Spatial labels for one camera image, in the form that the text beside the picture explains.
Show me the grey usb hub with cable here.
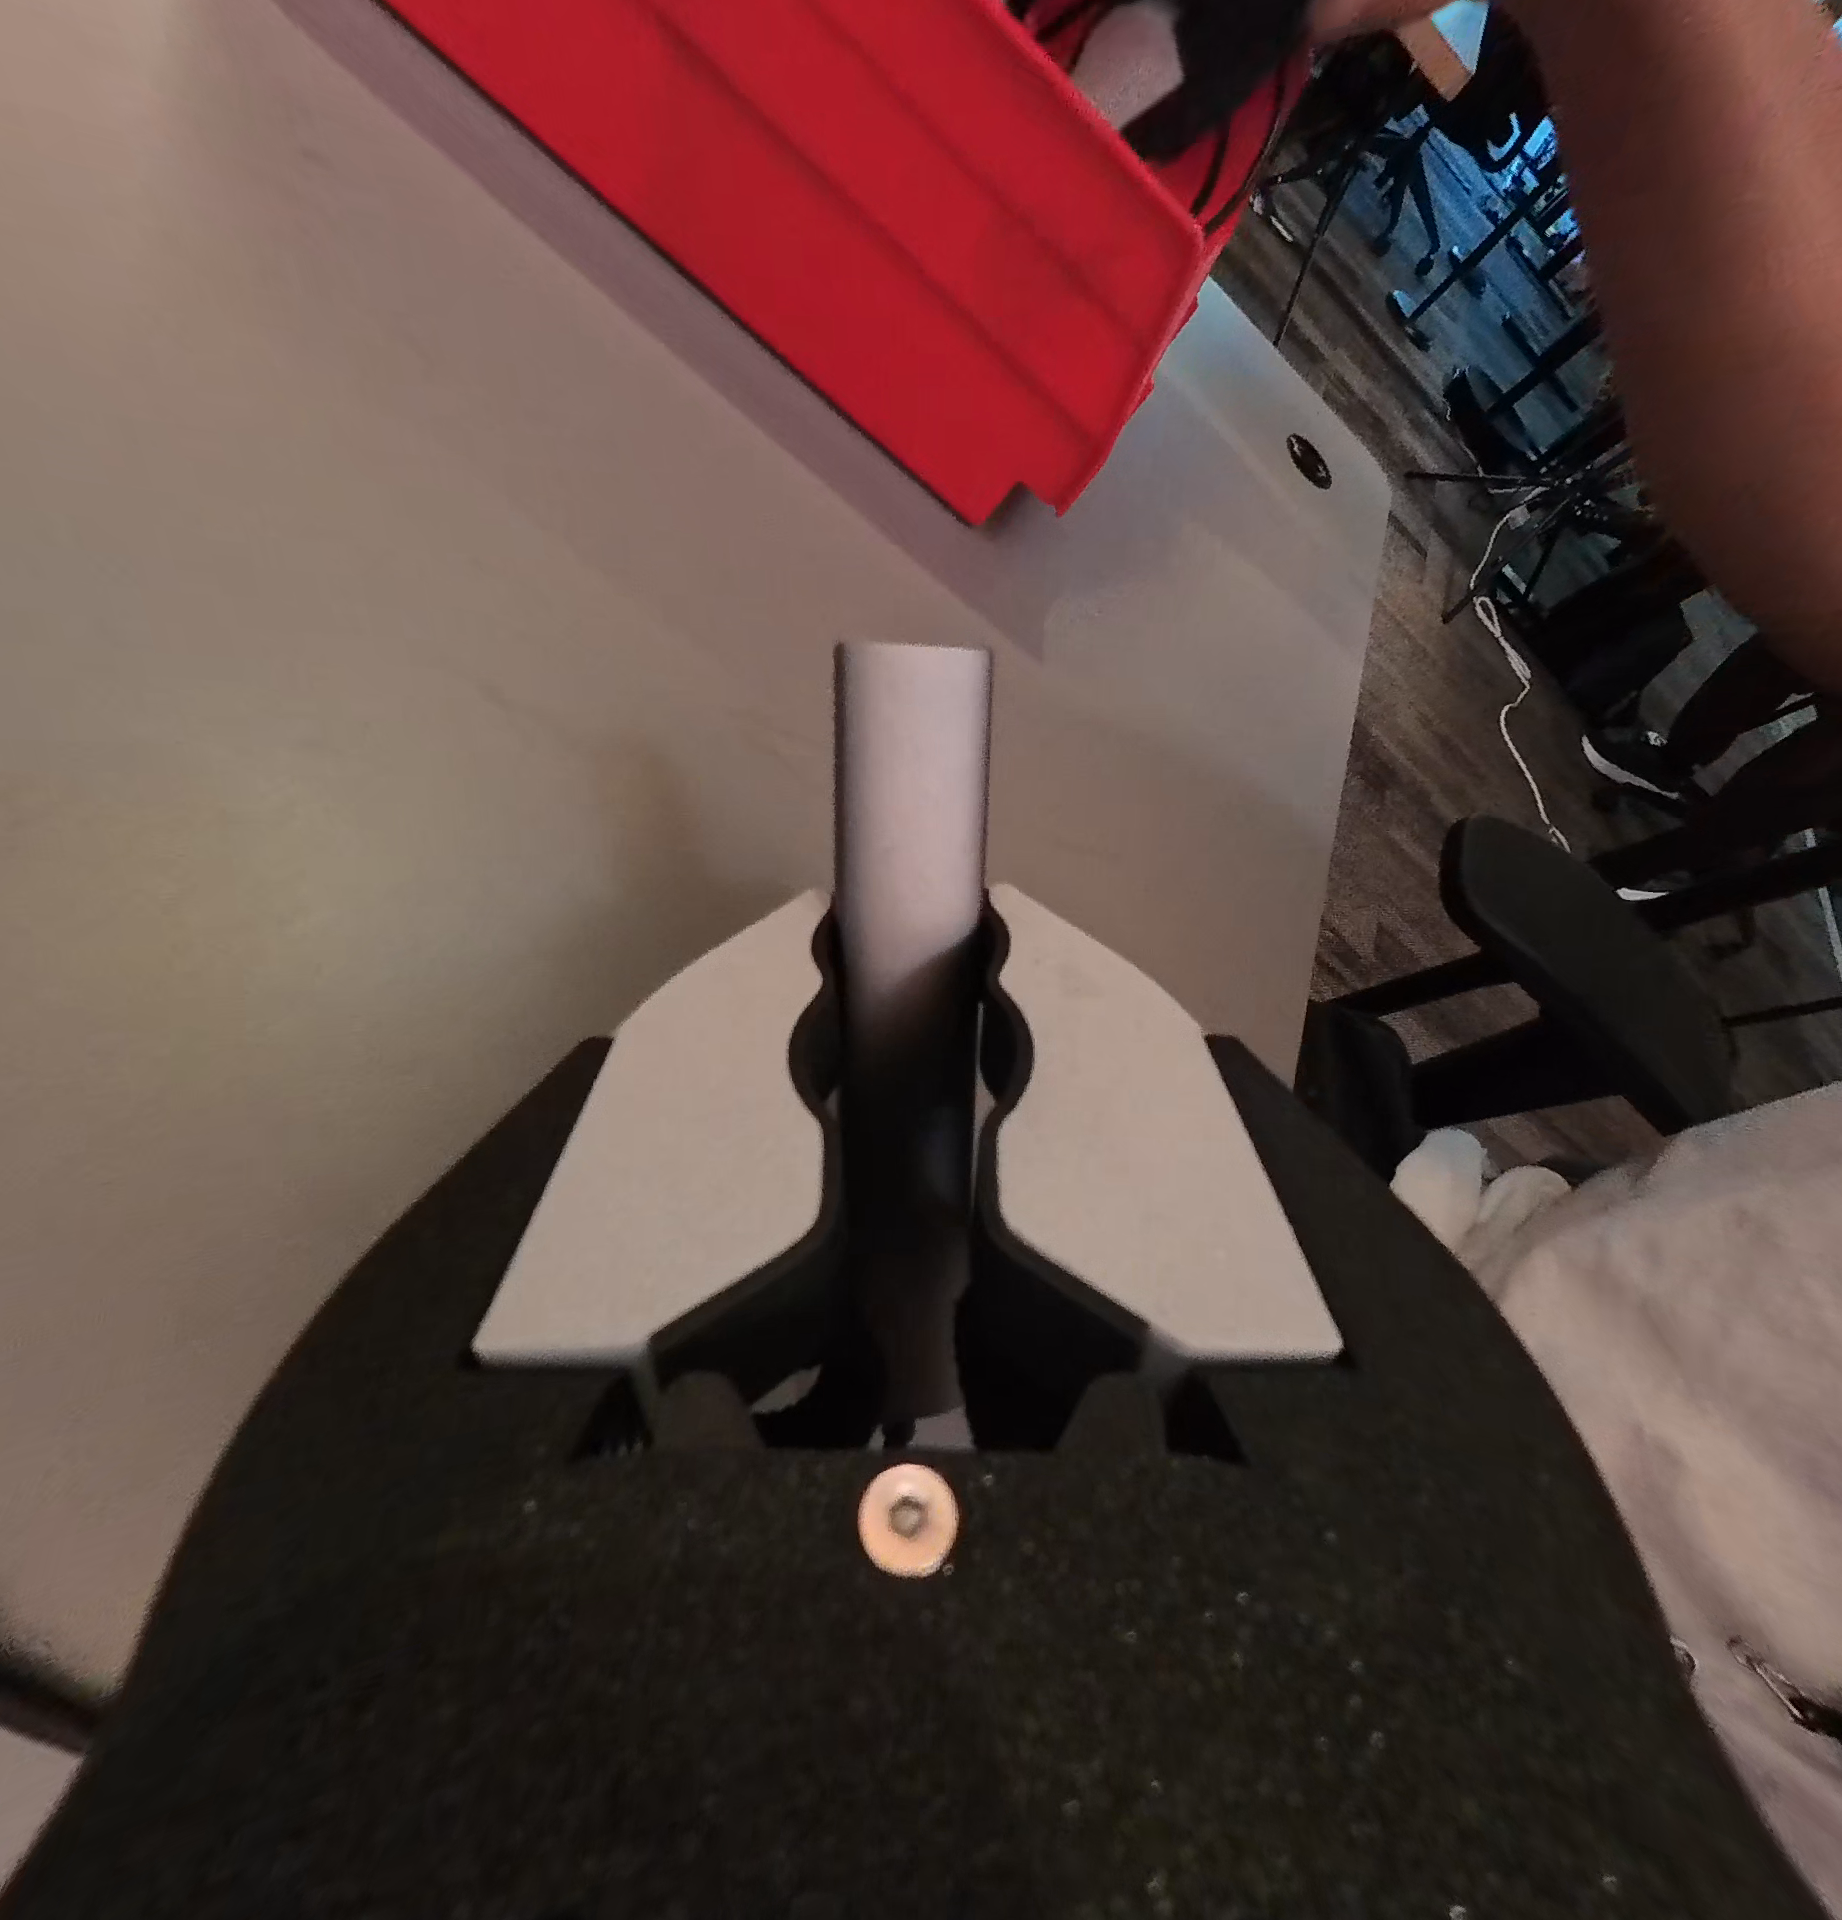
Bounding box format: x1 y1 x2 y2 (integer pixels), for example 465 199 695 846
836 643 998 1418

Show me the red storage bin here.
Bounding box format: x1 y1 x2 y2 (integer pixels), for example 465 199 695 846
373 0 1314 529

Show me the grey desk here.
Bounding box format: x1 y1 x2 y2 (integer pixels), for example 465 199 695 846
0 0 1395 1711

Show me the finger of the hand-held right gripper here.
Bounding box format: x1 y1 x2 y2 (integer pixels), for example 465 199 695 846
1077 0 1191 150

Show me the black sneaker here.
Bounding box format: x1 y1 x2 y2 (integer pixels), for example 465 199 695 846
1579 723 1692 804

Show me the person's right forearm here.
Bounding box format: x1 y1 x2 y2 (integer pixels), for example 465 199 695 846
1318 0 1842 723

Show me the white cable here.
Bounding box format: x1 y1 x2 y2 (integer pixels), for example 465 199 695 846
1438 495 1581 848

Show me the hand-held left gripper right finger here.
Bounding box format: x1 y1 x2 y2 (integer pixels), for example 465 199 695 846
978 885 1342 1451

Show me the person's white garment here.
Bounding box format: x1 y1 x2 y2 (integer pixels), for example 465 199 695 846
1392 1072 1842 1920

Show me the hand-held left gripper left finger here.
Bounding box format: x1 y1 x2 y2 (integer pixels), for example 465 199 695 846
469 888 848 1451

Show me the black office chair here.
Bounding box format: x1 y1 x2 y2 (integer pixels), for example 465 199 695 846
1294 816 1842 1187

